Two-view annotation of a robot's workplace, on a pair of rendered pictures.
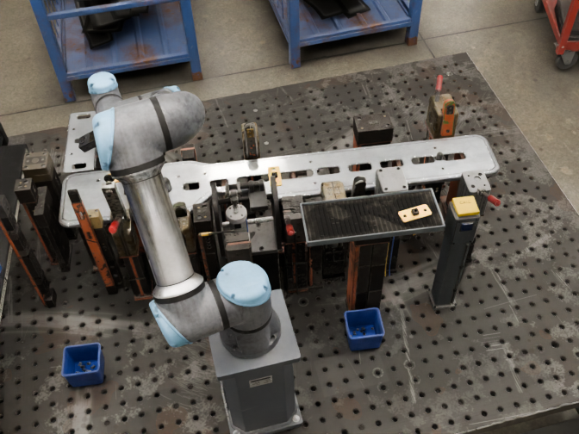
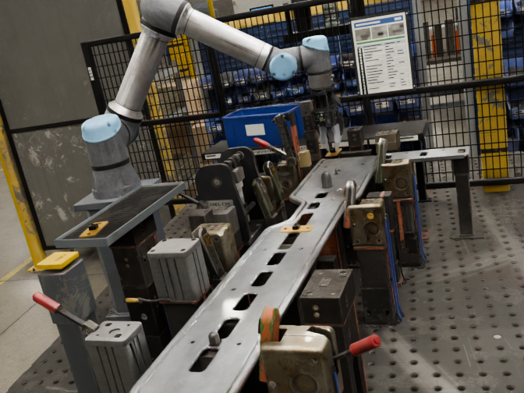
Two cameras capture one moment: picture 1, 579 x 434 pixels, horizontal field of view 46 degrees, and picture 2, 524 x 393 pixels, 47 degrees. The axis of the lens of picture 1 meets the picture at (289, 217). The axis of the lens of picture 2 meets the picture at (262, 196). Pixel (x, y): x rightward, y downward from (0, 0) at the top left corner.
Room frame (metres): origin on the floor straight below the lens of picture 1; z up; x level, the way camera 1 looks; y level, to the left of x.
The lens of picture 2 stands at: (2.12, -1.28, 1.56)
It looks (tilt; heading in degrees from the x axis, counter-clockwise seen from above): 17 degrees down; 118
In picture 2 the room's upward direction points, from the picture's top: 11 degrees counter-clockwise
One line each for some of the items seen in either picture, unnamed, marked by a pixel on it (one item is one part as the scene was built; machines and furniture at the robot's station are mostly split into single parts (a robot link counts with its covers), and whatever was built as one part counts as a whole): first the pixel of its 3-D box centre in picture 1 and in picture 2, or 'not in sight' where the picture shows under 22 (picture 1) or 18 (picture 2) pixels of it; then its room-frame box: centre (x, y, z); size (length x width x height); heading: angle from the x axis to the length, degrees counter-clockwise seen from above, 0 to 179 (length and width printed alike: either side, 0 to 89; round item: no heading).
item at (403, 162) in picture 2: not in sight; (401, 214); (1.66, 0.47, 0.87); 0.12 x 0.09 x 0.35; 5
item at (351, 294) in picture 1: (366, 267); (149, 298); (1.18, -0.22, 0.92); 0.10 x 0.08 x 0.45; 95
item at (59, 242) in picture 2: (371, 216); (125, 211); (1.18, -0.22, 1.16); 0.37 x 0.14 x 0.02; 95
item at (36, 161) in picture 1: (52, 198); (392, 178); (1.55, 0.79, 0.88); 0.08 x 0.08 x 0.36; 5
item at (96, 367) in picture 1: (84, 366); not in sight; (1.00, 0.63, 0.74); 0.11 x 0.10 x 0.09; 95
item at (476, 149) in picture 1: (280, 175); (297, 234); (1.50, 0.02, 1.00); 1.38 x 0.22 x 0.02; 95
